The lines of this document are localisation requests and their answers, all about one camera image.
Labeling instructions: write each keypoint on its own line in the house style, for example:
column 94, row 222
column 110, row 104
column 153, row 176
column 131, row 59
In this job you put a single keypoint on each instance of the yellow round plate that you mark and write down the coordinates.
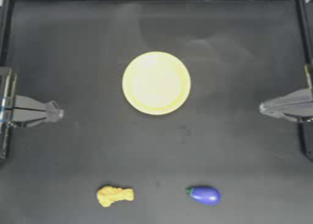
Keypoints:
column 157, row 83

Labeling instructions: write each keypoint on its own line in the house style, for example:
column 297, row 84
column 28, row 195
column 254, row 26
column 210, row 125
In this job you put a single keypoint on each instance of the purple toy eggplant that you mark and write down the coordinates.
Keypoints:
column 206, row 195

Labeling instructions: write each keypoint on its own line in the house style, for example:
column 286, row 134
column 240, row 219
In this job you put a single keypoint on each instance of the golden fried chicken toy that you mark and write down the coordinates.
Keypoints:
column 111, row 196

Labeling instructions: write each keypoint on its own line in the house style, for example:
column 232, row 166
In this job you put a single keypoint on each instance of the black frame side rail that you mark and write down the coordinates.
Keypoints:
column 4, row 35

